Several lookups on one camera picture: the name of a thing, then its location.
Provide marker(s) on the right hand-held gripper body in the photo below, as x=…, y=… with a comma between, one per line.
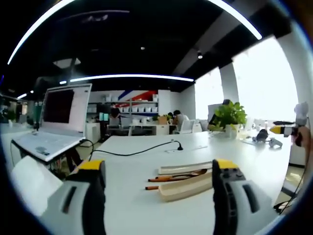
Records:
x=301, y=113

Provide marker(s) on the person's right hand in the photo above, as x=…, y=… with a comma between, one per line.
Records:
x=303, y=137

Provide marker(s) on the grey office chair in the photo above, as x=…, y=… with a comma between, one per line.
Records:
x=114, y=124

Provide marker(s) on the beige cutlery case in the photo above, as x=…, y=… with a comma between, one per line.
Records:
x=185, y=188

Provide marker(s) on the white storage shelf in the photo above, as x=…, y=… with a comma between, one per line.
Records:
x=137, y=105

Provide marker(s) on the white paper sheet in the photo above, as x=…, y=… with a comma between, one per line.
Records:
x=34, y=181

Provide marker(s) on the white laptop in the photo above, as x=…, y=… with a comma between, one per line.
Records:
x=61, y=122

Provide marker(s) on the brown wooden spoon utensil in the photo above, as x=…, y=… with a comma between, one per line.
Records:
x=190, y=173

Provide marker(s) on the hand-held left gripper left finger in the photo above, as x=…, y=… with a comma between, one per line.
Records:
x=73, y=195

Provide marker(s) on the green potted plant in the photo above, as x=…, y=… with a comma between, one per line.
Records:
x=231, y=115

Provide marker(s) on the white handheld controller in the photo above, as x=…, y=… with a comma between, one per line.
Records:
x=275, y=143

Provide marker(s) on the white office chair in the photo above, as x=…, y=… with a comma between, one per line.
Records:
x=187, y=126

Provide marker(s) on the brown wooden chopstick utensil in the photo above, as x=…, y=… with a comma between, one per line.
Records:
x=152, y=188

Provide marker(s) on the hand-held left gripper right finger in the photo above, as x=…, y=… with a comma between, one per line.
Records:
x=244, y=200

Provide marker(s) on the dark grey headset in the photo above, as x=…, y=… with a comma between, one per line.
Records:
x=261, y=135

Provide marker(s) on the cream cutlery case lid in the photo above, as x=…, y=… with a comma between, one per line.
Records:
x=183, y=167

